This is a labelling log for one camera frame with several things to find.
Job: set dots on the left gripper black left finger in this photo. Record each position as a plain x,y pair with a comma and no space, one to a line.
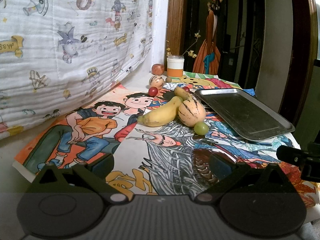
81,177

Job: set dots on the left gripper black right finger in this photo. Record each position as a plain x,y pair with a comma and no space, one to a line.
240,183

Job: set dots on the green grape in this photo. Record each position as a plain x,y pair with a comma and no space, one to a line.
201,128

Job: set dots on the striped pepino melon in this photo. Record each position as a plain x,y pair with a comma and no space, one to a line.
191,112
156,81

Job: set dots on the large yellow banana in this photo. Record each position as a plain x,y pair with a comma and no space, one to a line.
162,115

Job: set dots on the red cherry tomato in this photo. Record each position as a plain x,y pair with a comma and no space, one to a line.
153,91
186,89

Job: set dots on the small spotted banana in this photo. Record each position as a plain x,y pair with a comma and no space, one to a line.
182,93

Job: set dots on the small brown longan fruit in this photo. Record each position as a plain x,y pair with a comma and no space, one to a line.
168,79

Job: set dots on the metal baking tray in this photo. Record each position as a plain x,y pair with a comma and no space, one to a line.
250,118

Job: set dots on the grey haired figure drawing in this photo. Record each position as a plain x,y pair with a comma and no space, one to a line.
173,159

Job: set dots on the anime character drawing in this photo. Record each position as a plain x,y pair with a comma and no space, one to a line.
166,93

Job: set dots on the woman in orange dress painting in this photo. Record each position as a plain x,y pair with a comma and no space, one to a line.
208,20

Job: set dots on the red apple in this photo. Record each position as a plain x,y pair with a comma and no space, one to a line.
157,69

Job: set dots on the white and orange jar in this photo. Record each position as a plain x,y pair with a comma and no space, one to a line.
175,65

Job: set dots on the dried flower twig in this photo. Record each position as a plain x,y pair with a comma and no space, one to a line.
191,53

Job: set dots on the cartoon print white cloth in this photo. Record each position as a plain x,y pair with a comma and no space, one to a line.
57,55

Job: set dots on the brown wooden door frame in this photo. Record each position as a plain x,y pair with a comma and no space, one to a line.
175,28

